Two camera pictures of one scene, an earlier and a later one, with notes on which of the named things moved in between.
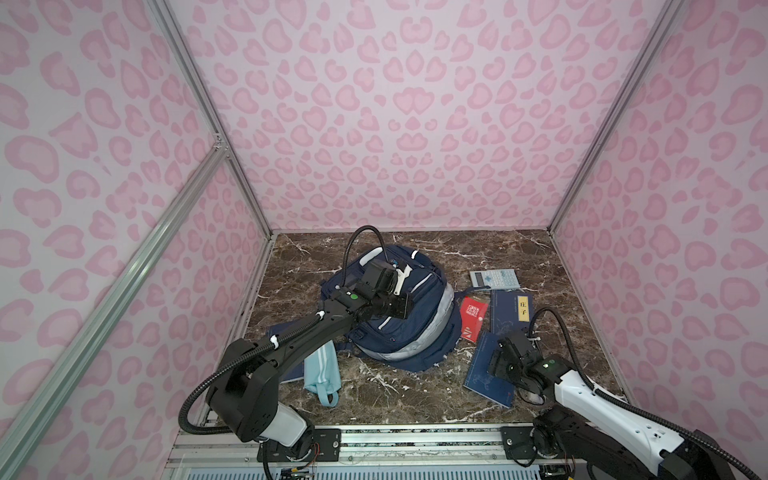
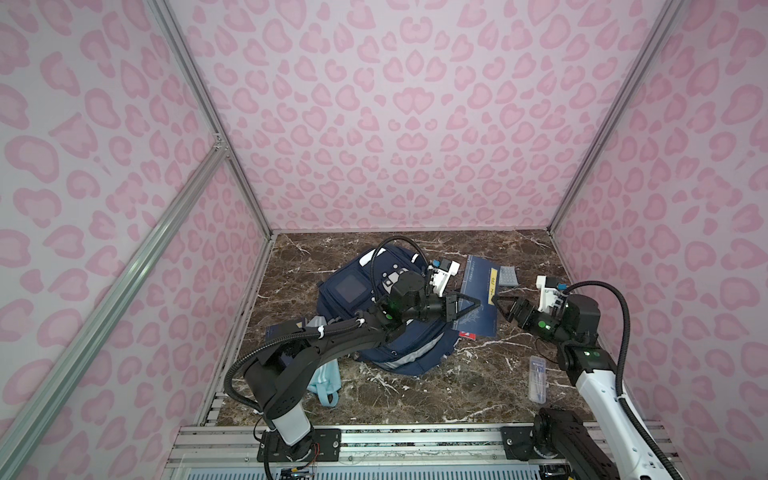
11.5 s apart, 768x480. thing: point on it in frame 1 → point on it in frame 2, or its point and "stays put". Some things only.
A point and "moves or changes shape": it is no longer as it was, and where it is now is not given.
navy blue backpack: [431, 327] stays put
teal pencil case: [322, 373] stays put
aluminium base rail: [467, 453] stays put
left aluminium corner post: [208, 109] stays put
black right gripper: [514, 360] → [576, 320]
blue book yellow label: [510, 311] moves or changes shape
